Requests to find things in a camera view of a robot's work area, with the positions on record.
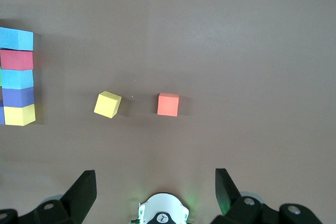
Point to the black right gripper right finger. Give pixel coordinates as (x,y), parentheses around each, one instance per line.
(236,208)

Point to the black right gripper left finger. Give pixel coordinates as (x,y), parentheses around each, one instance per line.
(76,200)

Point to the yellow foam block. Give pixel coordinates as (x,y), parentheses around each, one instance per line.
(17,115)
(106,104)

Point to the purple foam block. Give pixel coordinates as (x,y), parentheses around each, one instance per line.
(17,97)
(1,115)

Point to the blue foam block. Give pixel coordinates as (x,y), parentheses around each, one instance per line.
(13,38)
(15,78)

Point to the green foam block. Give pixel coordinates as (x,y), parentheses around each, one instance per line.
(0,77)

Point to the red foam block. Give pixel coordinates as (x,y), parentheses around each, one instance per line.
(15,60)

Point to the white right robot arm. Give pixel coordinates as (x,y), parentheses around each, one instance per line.
(162,209)

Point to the orange foam block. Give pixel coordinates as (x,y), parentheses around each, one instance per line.
(168,104)

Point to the brown table cover sheet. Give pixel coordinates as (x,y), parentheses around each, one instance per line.
(236,51)

